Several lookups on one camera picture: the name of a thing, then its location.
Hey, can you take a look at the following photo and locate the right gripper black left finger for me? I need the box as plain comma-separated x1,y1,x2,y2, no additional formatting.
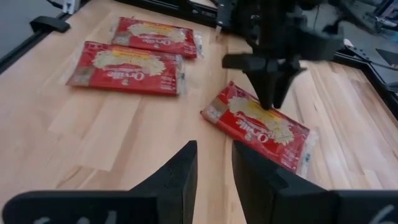
1,139,199,224

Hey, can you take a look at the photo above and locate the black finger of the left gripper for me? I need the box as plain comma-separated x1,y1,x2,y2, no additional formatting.
244,71,280,110
273,68,307,110

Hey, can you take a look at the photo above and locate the black frame clamp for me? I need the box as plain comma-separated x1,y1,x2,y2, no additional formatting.
29,15,72,34

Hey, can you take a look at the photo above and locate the silver frame bracket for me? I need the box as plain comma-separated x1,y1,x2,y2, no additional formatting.
61,0,78,15

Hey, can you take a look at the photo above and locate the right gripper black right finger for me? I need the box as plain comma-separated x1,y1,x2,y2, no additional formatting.
231,139,398,224

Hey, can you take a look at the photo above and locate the red Orville popcorn bag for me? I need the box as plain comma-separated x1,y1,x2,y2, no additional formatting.
200,80,320,179
65,40,188,96
110,16,205,60

